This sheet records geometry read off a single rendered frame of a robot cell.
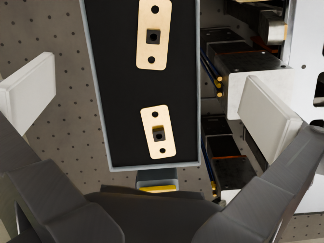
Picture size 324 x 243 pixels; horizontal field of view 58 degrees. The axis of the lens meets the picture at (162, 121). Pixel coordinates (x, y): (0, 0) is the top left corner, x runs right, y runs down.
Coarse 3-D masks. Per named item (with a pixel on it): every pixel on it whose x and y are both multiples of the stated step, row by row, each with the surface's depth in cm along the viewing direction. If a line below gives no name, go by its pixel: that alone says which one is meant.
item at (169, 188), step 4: (140, 188) 47; (144, 188) 47; (148, 188) 47; (152, 188) 47; (156, 188) 47; (160, 188) 47; (164, 188) 47; (168, 188) 47; (172, 188) 47; (152, 192) 47; (156, 192) 47
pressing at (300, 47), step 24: (288, 0) 49; (312, 0) 50; (288, 24) 51; (312, 24) 52; (288, 48) 53; (312, 48) 53; (312, 72) 55; (312, 96) 58; (312, 120) 60; (312, 192) 69
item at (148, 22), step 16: (144, 0) 34; (160, 0) 34; (144, 16) 35; (160, 16) 35; (144, 32) 35; (160, 32) 35; (144, 48) 36; (160, 48) 36; (144, 64) 37; (160, 64) 37
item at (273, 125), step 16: (256, 80) 19; (256, 96) 18; (272, 96) 16; (240, 112) 21; (256, 112) 18; (272, 112) 16; (288, 112) 14; (256, 128) 17; (272, 128) 15; (288, 128) 14; (256, 144) 17; (272, 144) 15; (288, 144) 14; (272, 160) 15
